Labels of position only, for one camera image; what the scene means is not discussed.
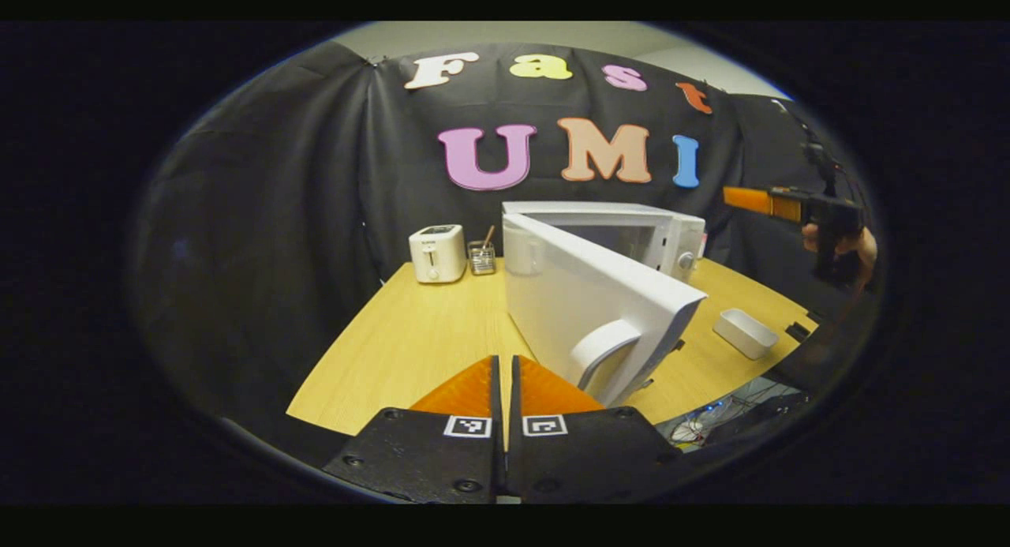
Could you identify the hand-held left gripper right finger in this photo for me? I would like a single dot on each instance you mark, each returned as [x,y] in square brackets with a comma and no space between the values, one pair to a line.
[584,460]

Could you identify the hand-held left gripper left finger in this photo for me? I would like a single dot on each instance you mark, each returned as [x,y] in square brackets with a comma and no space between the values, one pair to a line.
[426,460]

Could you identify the small black bracket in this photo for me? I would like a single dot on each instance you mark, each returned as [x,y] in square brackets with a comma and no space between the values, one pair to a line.
[798,331]

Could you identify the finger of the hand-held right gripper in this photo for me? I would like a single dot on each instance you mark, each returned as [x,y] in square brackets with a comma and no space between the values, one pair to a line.
[757,201]

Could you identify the white rectangular plastic tray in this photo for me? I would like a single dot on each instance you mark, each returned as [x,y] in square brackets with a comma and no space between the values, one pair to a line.
[746,332]

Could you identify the black backdrop cloth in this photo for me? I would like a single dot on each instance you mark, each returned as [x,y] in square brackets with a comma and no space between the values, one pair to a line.
[276,215]

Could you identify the glass cup with sticks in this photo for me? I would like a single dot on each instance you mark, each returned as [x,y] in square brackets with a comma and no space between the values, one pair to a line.
[481,259]

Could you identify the white toaster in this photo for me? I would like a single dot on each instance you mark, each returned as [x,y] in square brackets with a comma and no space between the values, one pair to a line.
[438,255]

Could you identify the white microwave oven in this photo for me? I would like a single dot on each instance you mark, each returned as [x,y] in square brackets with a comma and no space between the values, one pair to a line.
[568,294]

